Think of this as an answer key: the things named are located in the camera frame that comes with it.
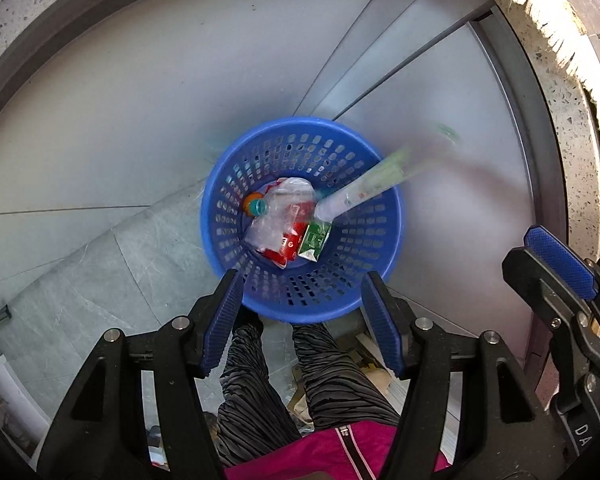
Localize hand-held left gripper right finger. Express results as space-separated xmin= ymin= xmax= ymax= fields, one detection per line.
xmin=361 ymin=270 xmax=568 ymax=480

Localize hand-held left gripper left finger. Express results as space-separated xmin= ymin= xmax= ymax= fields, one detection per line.
xmin=37 ymin=269 xmax=245 ymax=480

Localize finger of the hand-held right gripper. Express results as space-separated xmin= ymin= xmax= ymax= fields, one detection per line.
xmin=502 ymin=247 xmax=598 ymax=403
xmin=524 ymin=225 xmax=600 ymax=331

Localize blue plastic basket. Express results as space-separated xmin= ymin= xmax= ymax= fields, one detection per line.
xmin=201 ymin=117 xmax=403 ymax=324

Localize white and green milk carton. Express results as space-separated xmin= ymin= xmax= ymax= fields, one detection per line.
xmin=297 ymin=220 xmax=331 ymax=264

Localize white and green package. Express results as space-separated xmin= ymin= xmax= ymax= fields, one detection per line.
xmin=316 ymin=145 xmax=413 ymax=224

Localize black shoe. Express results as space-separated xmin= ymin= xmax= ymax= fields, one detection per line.
xmin=235 ymin=307 xmax=265 ymax=334

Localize grey striped pants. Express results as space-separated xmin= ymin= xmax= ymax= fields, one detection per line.
xmin=215 ymin=320 xmax=401 ymax=469

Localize grey cabinet door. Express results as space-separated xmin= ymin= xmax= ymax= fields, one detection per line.
xmin=0 ymin=0 xmax=463 ymax=217
xmin=325 ymin=7 xmax=537 ymax=358

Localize pink jacket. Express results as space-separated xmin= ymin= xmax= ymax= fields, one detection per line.
xmin=225 ymin=420 xmax=452 ymax=480

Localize white frame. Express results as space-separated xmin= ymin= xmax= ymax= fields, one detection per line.
xmin=0 ymin=360 xmax=51 ymax=462

